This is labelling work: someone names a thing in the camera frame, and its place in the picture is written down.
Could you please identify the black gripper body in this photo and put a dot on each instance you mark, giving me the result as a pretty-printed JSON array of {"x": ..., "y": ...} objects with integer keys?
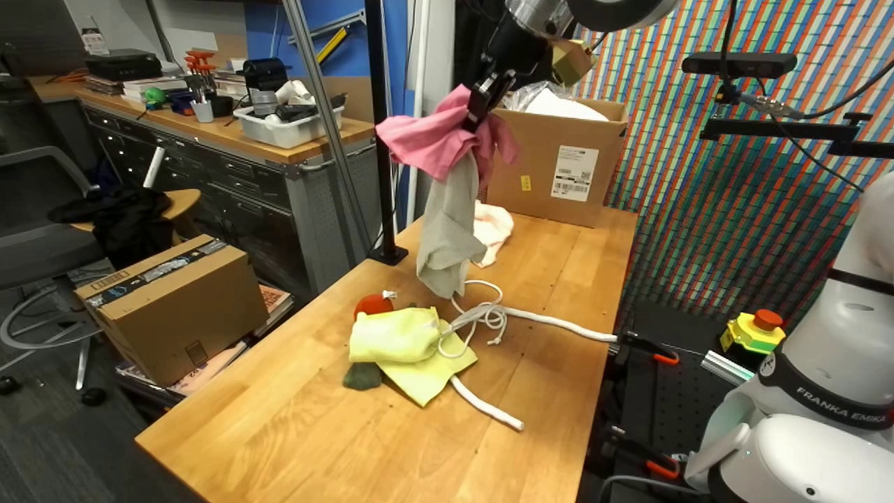
[{"x": 518, "y": 51}]

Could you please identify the magenta cloth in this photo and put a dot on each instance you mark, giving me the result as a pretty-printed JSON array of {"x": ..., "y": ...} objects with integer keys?
[{"x": 434, "y": 136}]

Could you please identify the light pink towel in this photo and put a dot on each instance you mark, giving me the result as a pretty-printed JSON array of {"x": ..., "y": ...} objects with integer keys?
[{"x": 498, "y": 228}]

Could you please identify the white towel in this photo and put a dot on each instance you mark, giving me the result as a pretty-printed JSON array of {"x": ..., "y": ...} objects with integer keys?
[{"x": 447, "y": 234}]

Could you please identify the yellow green cloth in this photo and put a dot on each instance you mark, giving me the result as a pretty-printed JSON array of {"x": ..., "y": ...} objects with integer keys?
[{"x": 399, "y": 339}]

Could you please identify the black vertical pole with base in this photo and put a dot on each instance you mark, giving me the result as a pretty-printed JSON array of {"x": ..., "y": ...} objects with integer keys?
[{"x": 380, "y": 94}]

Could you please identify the cardboard box with white label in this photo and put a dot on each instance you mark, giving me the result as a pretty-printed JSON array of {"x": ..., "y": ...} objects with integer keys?
[{"x": 595, "y": 185}]

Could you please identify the silver diagonal pole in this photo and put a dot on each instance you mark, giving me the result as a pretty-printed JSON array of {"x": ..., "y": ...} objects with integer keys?
[{"x": 321, "y": 103}]

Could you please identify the white plastic bin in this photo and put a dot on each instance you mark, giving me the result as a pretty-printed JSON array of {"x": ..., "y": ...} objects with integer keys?
[{"x": 280, "y": 131}]

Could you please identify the red plush tomato toy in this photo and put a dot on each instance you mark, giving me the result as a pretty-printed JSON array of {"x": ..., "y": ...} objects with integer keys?
[{"x": 371, "y": 307}]

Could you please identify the wooden top workbench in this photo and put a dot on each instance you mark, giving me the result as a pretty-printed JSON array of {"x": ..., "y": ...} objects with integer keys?
[{"x": 232, "y": 198}]

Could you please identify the red orange toy figure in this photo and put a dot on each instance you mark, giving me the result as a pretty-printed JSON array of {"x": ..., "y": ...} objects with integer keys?
[{"x": 198, "y": 59}]

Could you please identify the green plush leaf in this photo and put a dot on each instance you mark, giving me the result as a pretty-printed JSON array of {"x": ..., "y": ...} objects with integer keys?
[{"x": 361, "y": 377}]

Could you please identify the wooden stool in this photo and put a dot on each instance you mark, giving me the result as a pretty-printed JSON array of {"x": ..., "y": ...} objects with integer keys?
[{"x": 183, "y": 199}]

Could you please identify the orange black clamp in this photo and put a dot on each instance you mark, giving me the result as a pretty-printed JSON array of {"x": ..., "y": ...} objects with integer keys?
[
  {"x": 662, "y": 358},
  {"x": 662, "y": 469}
]

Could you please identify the small green object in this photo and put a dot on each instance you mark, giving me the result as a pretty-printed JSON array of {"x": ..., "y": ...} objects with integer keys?
[{"x": 152, "y": 96}]

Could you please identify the yellow red emergency stop button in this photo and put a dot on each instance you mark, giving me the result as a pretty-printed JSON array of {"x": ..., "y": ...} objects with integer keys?
[{"x": 750, "y": 333}]

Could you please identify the flat black device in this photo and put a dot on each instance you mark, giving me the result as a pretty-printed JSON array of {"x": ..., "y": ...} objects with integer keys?
[{"x": 125, "y": 66}]

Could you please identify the cardboard box with black tape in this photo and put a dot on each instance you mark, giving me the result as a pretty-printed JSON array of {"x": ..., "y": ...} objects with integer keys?
[{"x": 177, "y": 317}]

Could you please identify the black jacket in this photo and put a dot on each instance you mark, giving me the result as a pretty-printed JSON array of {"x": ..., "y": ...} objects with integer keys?
[{"x": 120, "y": 224}]

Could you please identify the grey office chair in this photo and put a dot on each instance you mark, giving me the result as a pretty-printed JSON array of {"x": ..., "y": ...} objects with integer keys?
[{"x": 36, "y": 254}]

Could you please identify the black stereo camera bar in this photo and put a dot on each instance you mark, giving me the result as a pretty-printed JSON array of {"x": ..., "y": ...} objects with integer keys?
[{"x": 734, "y": 64}]

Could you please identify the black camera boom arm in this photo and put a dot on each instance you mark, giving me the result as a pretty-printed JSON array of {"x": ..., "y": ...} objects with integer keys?
[{"x": 772, "y": 131}]

